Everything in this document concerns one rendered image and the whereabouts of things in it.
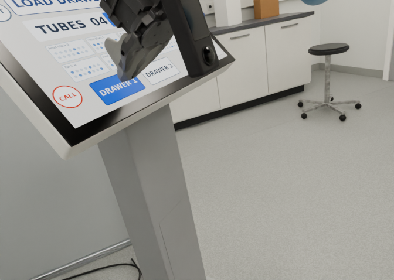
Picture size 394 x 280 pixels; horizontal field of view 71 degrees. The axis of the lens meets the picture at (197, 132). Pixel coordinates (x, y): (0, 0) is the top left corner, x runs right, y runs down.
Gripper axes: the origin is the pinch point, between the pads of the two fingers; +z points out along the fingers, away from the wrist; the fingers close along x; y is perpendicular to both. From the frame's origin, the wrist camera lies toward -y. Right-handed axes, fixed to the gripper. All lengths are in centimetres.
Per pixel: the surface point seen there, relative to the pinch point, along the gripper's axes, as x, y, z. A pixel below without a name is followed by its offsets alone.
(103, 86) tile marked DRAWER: 2.8, 1.7, 2.8
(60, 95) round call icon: 9.8, 2.8, 2.8
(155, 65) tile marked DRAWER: -10.8, 1.9, 2.8
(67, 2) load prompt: -3.9, 19.9, 2.8
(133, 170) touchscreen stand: -4.4, -10.2, 23.0
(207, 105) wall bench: -199, 11, 141
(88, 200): -26, 0, 104
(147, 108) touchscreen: -2.2, -4.8, 3.4
